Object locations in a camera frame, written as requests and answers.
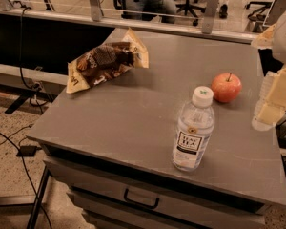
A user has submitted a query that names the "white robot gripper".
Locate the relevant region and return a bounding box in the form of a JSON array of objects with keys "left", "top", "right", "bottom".
[{"left": 251, "top": 11, "right": 286, "bottom": 131}]

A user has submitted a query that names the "clear plastic tea bottle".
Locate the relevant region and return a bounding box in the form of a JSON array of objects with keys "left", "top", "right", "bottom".
[{"left": 173, "top": 86, "right": 215, "bottom": 171}]

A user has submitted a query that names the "brown chip bag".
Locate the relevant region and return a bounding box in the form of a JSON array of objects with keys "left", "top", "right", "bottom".
[{"left": 66, "top": 29, "right": 149, "bottom": 94}]

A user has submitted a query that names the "red apple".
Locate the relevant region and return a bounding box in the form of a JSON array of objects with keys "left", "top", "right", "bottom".
[{"left": 211, "top": 73, "right": 242, "bottom": 103}]

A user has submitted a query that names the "seated person in jeans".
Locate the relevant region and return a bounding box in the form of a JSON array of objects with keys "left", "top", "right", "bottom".
[{"left": 125, "top": 0, "right": 177, "bottom": 24}]

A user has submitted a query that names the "grey drawer cabinet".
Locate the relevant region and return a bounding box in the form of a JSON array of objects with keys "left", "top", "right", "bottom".
[{"left": 30, "top": 32, "right": 286, "bottom": 229}]

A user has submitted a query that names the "black power adapter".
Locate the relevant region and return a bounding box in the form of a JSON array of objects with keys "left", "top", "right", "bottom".
[{"left": 17, "top": 145, "right": 37, "bottom": 157}]

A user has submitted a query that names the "metal railing frame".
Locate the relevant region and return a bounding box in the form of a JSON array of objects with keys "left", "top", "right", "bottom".
[{"left": 0, "top": 0, "right": 256, "bottom": 44}]

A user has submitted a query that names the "black drawer handle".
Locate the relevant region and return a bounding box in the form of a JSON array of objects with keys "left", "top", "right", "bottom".
[{"left": 123, "top": 188, "right": 160, "bottom": 210}]

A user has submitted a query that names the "black hanging cable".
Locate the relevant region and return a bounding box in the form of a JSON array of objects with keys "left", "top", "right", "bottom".
[{"left": 18, "top": 6, "right": 51, "bottom": 107}]

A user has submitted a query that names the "black floor cable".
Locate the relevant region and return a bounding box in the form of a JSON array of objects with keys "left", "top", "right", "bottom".
[{"left": 0, "top": 124, "right": 53, "bottom": 229}]

